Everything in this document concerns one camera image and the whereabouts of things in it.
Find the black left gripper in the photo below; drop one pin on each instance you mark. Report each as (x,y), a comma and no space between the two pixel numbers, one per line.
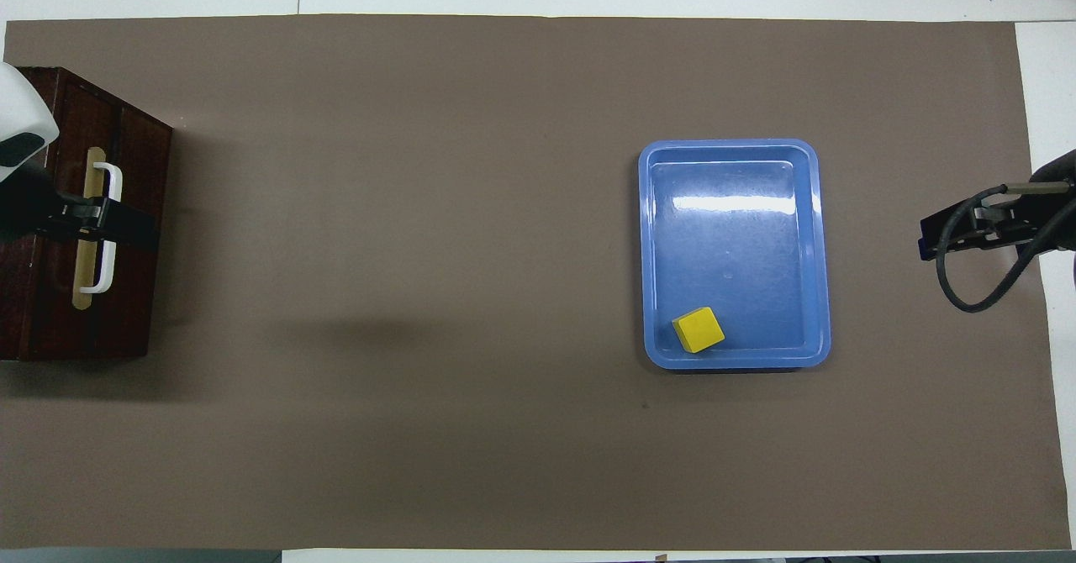
(71,218)

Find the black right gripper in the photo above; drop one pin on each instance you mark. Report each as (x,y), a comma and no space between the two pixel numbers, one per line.
(1009,225)

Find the dark wooden drawer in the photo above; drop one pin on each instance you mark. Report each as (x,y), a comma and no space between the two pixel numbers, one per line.
(67,319)

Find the yellow cube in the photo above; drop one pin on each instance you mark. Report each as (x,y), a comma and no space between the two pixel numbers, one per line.
(698,330)

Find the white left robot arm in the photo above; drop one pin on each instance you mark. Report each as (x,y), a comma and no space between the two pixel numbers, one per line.
(21,109)

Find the dark wooden cabinet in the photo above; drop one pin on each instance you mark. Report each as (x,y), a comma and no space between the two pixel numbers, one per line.
(134,311)

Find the blue plastic tray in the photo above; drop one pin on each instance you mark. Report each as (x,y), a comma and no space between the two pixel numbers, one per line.
(735,244)

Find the brown paper mat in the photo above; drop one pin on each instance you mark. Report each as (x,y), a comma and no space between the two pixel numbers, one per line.
(437,294)

